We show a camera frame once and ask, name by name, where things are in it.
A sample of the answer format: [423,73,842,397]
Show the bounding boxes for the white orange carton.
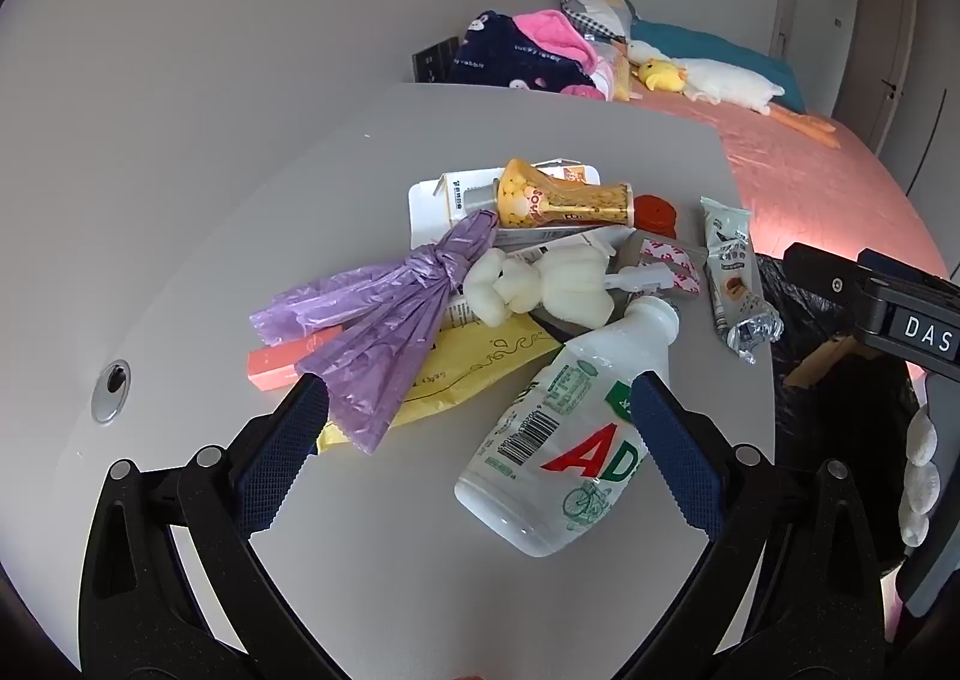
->
[409,159,601,254]

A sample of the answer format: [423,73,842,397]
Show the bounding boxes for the silver snack wrapper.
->
[700,196,785,362]

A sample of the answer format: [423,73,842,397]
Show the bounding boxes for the beige closet doors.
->
[855,0,960,201]

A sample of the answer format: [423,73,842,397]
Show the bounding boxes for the pink fleece clothing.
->
[514,9,601,89]

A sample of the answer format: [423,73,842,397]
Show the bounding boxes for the person's right hand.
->
[898,412,944,552]

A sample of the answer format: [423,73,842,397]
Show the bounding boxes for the white pink cloth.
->
[562,43,646,103]

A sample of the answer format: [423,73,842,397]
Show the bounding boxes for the pink box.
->
[247,327,353,392]

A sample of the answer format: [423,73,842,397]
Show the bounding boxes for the yellow plastic packet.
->
[315,314,565,456]

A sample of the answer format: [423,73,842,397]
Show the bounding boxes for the red white patterned packet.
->
[637,237,707,300]

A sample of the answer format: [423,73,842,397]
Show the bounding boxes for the brown cardboard piece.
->
[784,333,863,389]

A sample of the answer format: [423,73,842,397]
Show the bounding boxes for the white plush toy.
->
[461,246,672,330]

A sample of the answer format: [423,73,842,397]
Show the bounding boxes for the checkered pillow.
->
[561,0,638,43]

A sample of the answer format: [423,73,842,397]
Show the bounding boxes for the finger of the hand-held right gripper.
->
[784,243,863,336]

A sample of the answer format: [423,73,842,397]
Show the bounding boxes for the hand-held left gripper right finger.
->
[600,371,890,680]

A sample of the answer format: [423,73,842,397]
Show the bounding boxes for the long white box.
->
[442,224,631,330]

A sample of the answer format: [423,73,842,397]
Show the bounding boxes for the yellow duck plush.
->
[637,59,688,95]

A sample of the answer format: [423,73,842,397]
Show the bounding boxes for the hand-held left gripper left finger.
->
[79,374,391,680]

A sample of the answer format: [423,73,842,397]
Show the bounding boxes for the bed with pink sheet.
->
[559,35,953,321]

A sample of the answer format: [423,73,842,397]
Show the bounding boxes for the metal table grommet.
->
[91,359,132,424]

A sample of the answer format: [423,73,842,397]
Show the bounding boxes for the purple plastic bag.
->
[249,209,502,456]

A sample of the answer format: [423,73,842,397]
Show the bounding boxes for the orange corn snack bag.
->
[495,157,636,231]

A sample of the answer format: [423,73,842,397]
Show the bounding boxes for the black socket panel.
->
[412,37,460,83]

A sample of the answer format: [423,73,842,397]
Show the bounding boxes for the white plastic bottle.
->
[455,295,682,559]

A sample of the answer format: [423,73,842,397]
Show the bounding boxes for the navy printed clothing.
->
[450,10,601,92]

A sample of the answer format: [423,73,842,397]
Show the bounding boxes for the red cap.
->
[634,194,678,236]

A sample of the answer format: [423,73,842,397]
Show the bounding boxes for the black trash bag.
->
[750,252,927,576]

